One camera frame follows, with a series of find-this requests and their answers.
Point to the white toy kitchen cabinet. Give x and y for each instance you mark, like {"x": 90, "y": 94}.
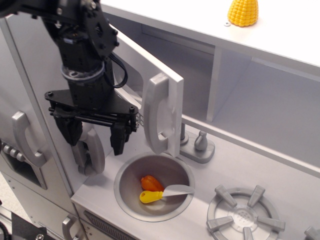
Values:
{"x": 228, "y": 144}

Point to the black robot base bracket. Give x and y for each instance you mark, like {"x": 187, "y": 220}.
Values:
{"x": 19, "y": 229}

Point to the orange toy pepper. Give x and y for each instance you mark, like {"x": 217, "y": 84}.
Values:
{"x": 149, "y": 183}

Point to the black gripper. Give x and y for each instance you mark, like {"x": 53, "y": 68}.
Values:
{"x": 96, "y": 103}

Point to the yellow toy corn cob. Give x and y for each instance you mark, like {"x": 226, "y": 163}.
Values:
{"x": 243, "y": 13}

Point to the grey toy wall phone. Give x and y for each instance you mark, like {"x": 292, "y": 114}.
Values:
{"x": 88, "y": 152}

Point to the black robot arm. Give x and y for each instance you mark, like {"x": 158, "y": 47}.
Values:
{"x": 86, "y": 44}

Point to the grey toy faucet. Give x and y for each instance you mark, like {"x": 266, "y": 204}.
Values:
{"x": 196, "y": 147}

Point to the grey oven door handle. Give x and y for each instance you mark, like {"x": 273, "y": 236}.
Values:
{"x": 67, "y": 224}

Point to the white microwave door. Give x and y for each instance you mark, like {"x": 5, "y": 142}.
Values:
{"x": 162, "y": 96}

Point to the grey ice dispenser panel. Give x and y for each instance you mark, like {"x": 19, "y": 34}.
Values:
{"x": 21, "y": 165}

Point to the yellow handled toy knife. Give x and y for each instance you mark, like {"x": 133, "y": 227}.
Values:
{"x": 172, "y": 190}

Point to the grey toy stove burner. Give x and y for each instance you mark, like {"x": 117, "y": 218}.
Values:
{"x": 243, "y": 214}

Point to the grey fridge door handle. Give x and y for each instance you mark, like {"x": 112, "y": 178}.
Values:
{"x": 20, "y": 123}

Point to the round metal sink bowl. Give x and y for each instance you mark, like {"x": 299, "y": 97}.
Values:
{"x": 153, "y": 173}

